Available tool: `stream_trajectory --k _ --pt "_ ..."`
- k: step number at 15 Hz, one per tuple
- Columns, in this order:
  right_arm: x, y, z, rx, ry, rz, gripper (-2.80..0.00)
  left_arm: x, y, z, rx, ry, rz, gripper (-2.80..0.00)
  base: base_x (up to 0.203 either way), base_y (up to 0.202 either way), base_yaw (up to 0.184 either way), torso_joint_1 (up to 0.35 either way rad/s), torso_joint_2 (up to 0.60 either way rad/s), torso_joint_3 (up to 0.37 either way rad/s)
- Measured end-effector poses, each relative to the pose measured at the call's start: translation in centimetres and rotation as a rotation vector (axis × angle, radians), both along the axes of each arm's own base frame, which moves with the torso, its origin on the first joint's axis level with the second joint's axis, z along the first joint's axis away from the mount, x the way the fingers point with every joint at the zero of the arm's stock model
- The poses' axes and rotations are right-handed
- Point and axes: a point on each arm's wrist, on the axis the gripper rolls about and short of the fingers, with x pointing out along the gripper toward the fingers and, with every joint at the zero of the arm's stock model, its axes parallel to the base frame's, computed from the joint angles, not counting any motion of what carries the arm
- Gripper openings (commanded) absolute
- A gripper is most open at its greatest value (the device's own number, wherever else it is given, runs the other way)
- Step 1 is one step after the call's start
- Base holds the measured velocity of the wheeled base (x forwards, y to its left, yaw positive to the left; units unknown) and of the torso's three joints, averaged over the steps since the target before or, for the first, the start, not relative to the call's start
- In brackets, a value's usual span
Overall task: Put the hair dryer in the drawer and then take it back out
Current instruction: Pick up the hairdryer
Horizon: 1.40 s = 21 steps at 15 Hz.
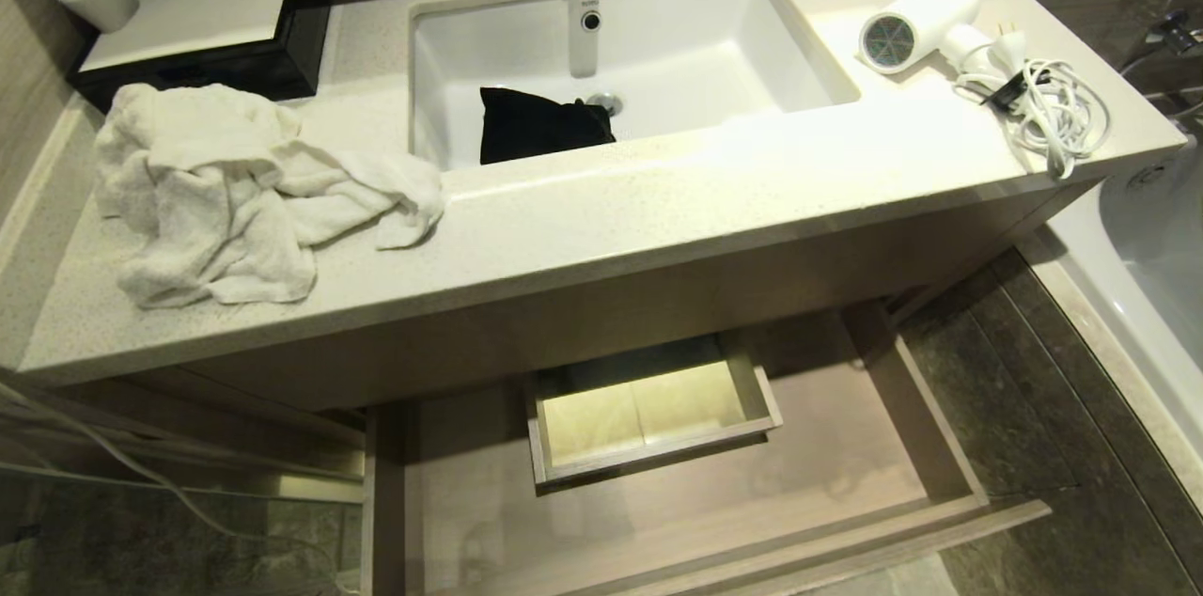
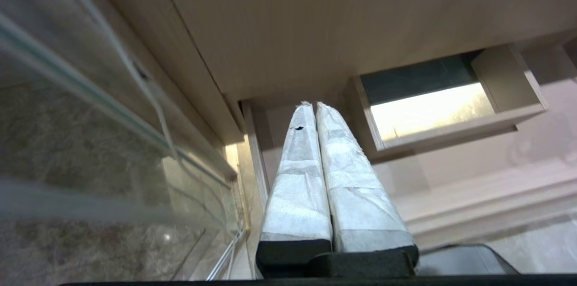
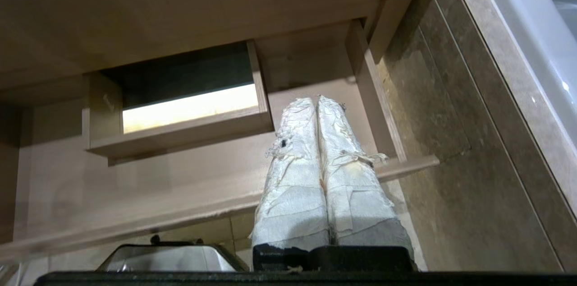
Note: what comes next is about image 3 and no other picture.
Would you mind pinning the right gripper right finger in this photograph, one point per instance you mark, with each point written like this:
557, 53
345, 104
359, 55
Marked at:
356, 196

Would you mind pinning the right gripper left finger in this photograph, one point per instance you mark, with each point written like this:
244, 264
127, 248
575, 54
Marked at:
293, 186

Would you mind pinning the wooden drawer cabinet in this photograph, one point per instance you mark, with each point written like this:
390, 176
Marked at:
180, 186

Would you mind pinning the wooden vanity cabinet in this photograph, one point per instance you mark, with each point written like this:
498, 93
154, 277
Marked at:
180, 11

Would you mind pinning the white bathtub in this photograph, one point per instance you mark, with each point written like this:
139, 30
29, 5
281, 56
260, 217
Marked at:
550, 38

